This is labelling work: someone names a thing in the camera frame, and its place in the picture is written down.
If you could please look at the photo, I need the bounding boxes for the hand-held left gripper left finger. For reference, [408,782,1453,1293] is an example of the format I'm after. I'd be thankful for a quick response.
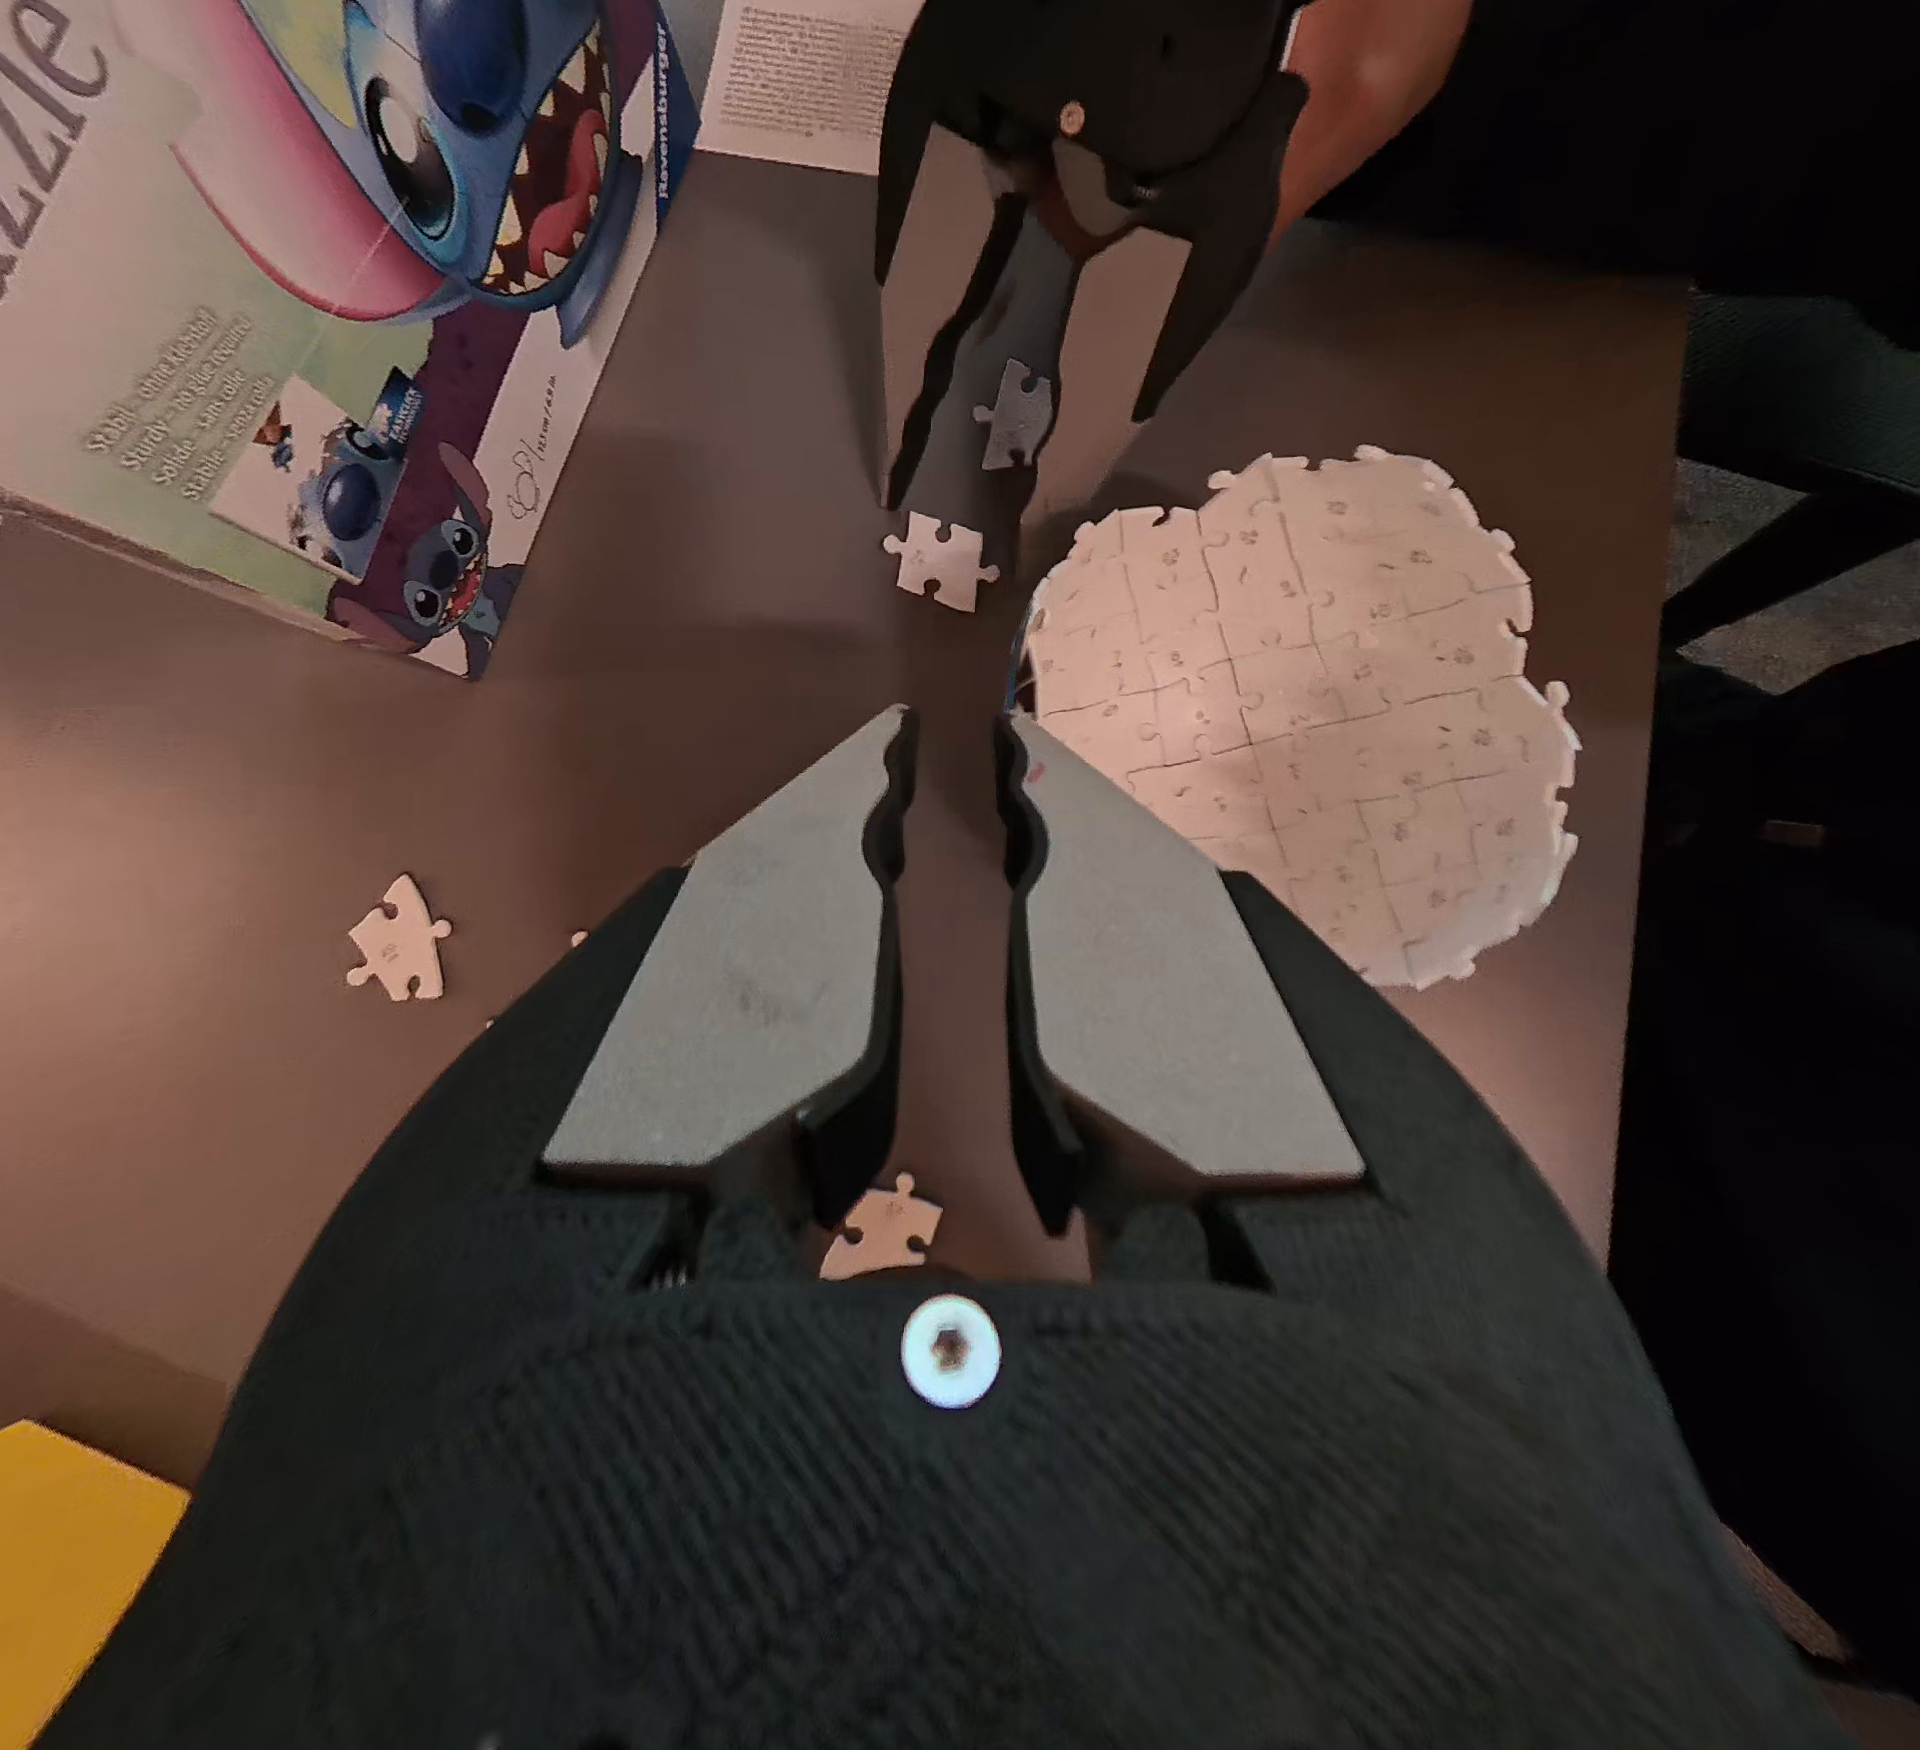
[540,704,920,1230]

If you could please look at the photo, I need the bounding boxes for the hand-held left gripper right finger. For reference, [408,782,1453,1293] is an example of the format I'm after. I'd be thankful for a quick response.
[992,711,1369,1239]

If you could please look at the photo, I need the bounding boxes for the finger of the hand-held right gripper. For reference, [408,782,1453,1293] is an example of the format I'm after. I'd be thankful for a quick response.
[1032,254,1198,531]
[879,123,1030,509]

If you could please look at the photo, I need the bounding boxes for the curved white puzzle piece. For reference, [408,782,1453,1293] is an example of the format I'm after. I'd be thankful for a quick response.
[882,512,1003,615]
[972,359,1055,474]

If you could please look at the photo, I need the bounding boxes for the partly built puzzle ball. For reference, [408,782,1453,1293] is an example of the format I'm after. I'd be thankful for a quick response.
[1020,446,1584,990]

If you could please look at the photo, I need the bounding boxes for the puzzle pieces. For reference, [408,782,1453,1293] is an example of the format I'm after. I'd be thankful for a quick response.
[344,872,947,1282]

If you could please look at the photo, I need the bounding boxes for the person's right forearm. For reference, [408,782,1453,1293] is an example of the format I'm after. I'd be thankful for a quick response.
[1314,0,1920,349]

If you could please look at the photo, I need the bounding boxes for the printed puzzle box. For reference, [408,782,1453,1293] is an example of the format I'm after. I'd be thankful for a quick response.
[0,0,707,681]

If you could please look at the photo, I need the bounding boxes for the person's right hand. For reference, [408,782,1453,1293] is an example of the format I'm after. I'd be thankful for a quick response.
[1266,0,1487,240]

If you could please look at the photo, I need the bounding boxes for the white instruction leaflet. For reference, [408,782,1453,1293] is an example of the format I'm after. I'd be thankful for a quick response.
[694,0,976,173]

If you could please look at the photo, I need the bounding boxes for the person's dark clothed body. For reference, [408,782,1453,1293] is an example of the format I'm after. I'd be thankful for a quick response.
[1611,638,1920,1677]

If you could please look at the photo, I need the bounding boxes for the grey chair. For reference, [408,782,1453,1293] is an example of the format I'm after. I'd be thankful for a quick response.
[1662,285,1920,648]

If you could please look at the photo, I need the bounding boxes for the yellow plastic bin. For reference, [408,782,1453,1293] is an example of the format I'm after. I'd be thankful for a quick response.
[0,1419,192,1750]

